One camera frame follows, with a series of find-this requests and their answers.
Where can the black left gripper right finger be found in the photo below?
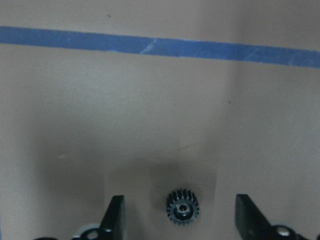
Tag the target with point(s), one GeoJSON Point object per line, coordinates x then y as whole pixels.
{"type": "Point", "coordinates": [250, 222]}

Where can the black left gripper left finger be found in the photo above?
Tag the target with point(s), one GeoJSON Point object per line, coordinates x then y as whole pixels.
{"type": "Point", "coordinates": [112, 226]}

